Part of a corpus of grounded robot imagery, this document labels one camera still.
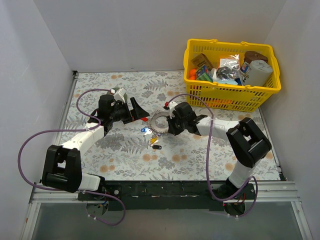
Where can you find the floral patterned mat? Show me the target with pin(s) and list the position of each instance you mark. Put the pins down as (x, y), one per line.
(125, 153)

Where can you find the brown cardboard box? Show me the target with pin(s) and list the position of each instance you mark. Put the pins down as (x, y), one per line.
(201, 60)

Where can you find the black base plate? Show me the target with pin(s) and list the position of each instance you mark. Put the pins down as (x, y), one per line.
(162, 195)

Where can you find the yellow key tag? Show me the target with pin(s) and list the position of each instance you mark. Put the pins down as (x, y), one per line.
(153, 140)

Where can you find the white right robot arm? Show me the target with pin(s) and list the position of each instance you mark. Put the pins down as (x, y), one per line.
(247, 141)

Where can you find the yellow plastic basket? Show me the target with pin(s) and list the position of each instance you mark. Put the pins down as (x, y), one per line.
(225, 96)

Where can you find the brown round object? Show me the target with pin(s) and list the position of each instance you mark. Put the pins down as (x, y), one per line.
(250, 56)

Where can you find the clear plastic bag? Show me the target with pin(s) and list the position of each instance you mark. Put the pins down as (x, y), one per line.
(229, 67)

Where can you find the white cylindrical container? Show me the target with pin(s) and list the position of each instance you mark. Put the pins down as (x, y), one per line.
(257, 73)

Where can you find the red key tag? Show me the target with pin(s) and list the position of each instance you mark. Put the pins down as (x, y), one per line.
(145, 119)

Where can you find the green blue small box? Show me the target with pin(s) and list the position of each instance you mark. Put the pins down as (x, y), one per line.
(203, 74)

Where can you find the metal ring disc key organizer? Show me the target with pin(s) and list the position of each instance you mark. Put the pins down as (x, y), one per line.
(157, 122)

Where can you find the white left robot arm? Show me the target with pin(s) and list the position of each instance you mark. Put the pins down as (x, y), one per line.
(63, 163)

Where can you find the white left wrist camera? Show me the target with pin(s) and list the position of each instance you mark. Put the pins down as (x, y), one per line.
(120, 94)

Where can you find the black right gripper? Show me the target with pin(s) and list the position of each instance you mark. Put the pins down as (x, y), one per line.
(172, 124)

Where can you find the orange balls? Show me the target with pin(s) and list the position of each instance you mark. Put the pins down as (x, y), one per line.
(192, 74)

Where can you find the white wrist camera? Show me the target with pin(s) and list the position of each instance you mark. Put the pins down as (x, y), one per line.
(120, 94)
(171, 107)

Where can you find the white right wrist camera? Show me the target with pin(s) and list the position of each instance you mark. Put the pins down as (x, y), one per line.
(171, 107)

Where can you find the black tag key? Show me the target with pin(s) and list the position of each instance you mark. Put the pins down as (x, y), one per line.
(157, 147)

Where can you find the blue key tag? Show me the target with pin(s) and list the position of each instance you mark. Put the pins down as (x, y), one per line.
(146, 130)

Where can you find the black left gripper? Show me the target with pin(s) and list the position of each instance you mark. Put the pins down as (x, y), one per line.
(130, 114)

